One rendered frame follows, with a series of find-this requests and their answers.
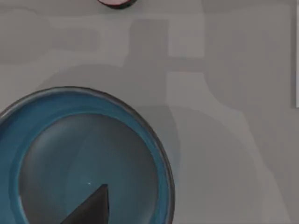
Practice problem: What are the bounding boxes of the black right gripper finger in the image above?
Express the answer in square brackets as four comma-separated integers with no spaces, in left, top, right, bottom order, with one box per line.
[59,183,110,224]

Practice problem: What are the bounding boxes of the blue bowl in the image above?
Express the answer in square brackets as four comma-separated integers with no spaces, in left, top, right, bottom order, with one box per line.
[0,86,176,224]

